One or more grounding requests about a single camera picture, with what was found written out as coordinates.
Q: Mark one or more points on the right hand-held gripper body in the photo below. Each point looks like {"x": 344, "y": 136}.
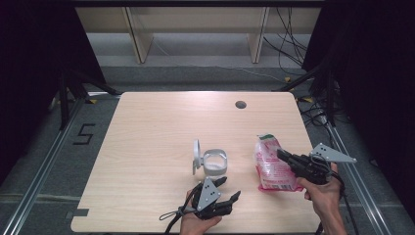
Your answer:
{"x": 321, "y": 160}

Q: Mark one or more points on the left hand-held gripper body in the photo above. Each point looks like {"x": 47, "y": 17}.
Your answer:
{"x": 208, "y": 195}

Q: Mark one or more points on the pink and white plastic bag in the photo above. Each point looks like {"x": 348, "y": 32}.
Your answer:
{"x": 272, "y": 169}

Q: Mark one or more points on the person's left hand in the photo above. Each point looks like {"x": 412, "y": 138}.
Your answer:
{"x": 195, "y": 225}

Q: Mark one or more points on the person's right hand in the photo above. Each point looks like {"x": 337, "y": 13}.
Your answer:
{"x": 321, "y": 196}

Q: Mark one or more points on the yellow tape piece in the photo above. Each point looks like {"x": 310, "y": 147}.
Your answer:
{"x": 93, "y": 101}
{"x": 308, "y": 99}
{"x": 287, "y": 79}

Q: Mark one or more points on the black metal stand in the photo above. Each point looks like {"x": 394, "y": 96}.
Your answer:
{"x": 65, "y": 98}
{"x": 330, "y": 98}

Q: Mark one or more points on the dark curtain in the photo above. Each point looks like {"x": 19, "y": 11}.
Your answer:
{"x": 375, "y": 81}
{"x": 29, "y": 65}

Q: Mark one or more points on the black tape strip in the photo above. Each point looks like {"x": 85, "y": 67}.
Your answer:
{"x": 80, "y": 212}

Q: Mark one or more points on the beige wooden desk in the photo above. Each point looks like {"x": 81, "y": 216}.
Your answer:
{"x": 199, "y": 19}

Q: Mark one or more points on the aluminium rail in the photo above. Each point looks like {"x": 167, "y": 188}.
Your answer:
{"x": 39, "y": 176}
{"x": 362, "y": 189}

